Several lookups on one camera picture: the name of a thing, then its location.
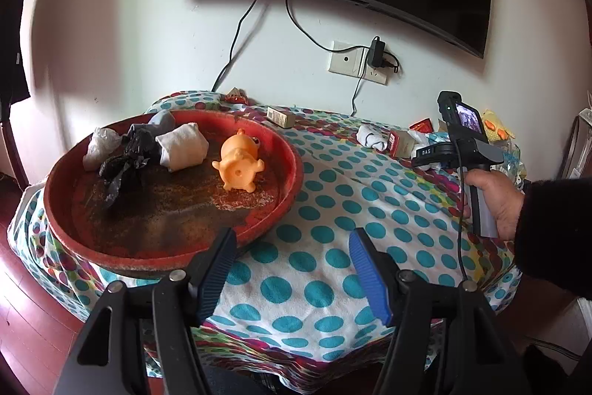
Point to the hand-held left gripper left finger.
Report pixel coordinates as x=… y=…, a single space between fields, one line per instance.
x=217 y=270

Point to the white wall antenna socket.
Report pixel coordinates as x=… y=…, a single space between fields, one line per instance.
x=344 y=59

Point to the round red tray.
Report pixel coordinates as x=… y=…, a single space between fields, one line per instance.
x=175 y=219

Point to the black power adapter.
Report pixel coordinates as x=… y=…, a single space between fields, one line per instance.
x=377 y=52

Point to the grey metal frame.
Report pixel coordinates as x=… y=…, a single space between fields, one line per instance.
x=580 y=136

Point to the beige orange carton box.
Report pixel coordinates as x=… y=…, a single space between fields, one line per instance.
x=402 y=144

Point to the blue denim sock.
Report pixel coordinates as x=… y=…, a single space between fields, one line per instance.
x=162 y=118

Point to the dark wooden coat stand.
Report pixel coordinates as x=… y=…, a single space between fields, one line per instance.
x=16 y=159

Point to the red candy wrapper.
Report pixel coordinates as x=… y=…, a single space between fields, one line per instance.
x=236 y=95

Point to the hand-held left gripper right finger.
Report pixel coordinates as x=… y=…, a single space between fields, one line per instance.
x=370 y=279

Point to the person's right hand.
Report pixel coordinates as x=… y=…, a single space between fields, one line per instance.
x=504 y=200

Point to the grey-white sock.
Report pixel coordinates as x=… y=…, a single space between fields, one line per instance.
x=372 y=137

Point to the black power plug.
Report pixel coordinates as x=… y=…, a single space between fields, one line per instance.
x=391 y=64

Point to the small brown box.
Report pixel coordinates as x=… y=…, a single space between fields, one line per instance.
x=280 y=116

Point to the red snack packet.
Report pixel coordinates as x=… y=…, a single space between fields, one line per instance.
x=422 y=125

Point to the person's right forearm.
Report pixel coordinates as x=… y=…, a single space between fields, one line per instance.
x=555 y=228

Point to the white wall power outlet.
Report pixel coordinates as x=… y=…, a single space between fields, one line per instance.
x=377 y=75

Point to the black plastic bag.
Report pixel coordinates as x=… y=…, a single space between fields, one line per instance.
x=134 y=149

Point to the orange rubber pig toy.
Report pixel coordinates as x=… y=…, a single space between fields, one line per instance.
x=238 y=163

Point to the polka dot blanket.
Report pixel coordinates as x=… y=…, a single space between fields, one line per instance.
x=323 y=210

